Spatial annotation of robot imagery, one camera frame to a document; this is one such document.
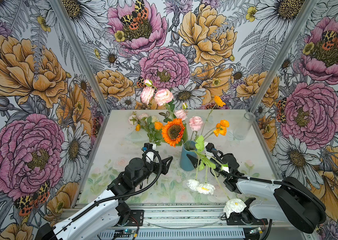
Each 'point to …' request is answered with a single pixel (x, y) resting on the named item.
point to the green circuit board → (126, 231)
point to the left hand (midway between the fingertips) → (164, 159)
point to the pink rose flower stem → (196, 124)
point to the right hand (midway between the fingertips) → (193, 151)
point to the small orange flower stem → (137, 127)
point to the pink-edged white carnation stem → (133, 120)
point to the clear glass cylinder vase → (241, 130)
